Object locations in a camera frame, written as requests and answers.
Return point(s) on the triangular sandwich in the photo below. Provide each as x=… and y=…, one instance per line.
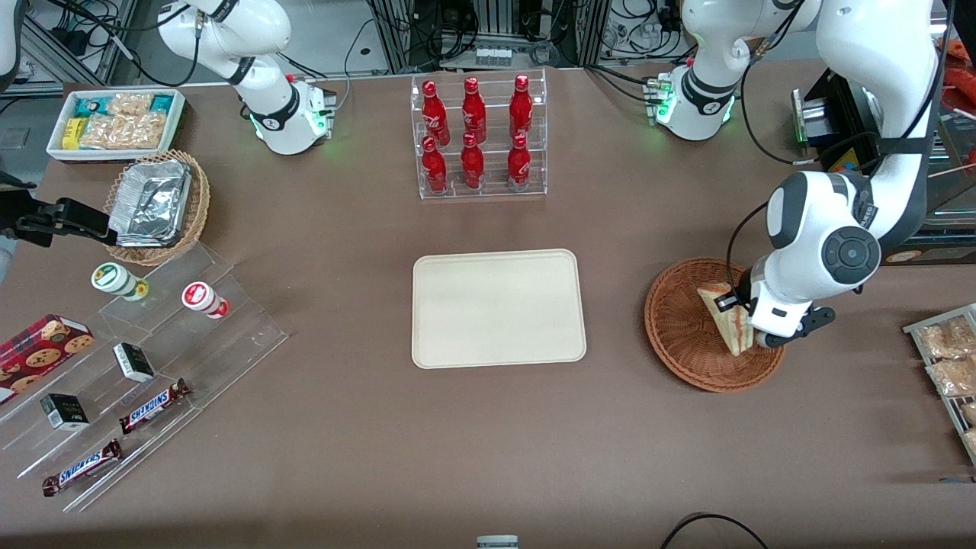
x=720, y=309

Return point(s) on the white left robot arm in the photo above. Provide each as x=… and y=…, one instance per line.
x=839, y=229

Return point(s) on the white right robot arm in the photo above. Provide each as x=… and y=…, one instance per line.
x=278, y=114

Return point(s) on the round brown wicker basket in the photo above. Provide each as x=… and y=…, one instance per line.
x=679, y=335

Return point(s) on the grey tray of snack bags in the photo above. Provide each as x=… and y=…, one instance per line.
x=915, y=329

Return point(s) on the oval tan wicker basket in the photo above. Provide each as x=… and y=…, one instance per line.
x=200, y=198

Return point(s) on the beige rectangular tray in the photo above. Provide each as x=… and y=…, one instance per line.
x=499, y=309

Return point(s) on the silver foil container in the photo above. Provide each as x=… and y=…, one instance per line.
x=149, y=202

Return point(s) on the green lid yogurt cup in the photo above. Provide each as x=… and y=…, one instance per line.
x=116, y=280

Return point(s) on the white snack tub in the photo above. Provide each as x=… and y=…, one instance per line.
x=57, y=145

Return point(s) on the yellow snack packet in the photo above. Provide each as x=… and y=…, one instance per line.
x=72, y=133

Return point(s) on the clear rice cracker bag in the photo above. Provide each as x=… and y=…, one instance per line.
x=130, y=104
x=122, y=131

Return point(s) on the teal snack packet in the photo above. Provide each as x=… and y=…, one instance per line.
x=91, y=107

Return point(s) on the clear snack bag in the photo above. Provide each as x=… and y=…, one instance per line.
x=949, y=339
x=953, y=376

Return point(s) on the red cookie box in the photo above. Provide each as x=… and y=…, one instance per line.
x=34, y=354

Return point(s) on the red lid yogurt cup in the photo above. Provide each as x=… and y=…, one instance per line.
x=202, y=297

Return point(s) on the small black carton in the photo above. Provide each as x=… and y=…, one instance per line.
x=133, y=362
x=65, y=412

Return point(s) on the clear acrylic stepped stand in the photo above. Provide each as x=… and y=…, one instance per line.
x=229, y=343

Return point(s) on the Snickers bar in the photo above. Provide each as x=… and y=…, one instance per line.
x=152, y=406
x=82, y=467

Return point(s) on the red cola bottle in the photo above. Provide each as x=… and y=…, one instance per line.
x=435, y=169
x=521, y=107
x=473, y=110
x=518, y=164
x=472, y=164
x=435, y=114

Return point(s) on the clear acrylic bottle rack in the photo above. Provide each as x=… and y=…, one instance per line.
x=492, y=191

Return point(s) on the small grey device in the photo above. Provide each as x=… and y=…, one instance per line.
x=497, y=542

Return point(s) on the white power strip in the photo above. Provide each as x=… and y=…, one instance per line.
x=493, y=56

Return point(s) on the aluminium frame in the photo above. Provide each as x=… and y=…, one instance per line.
x=396, y=34

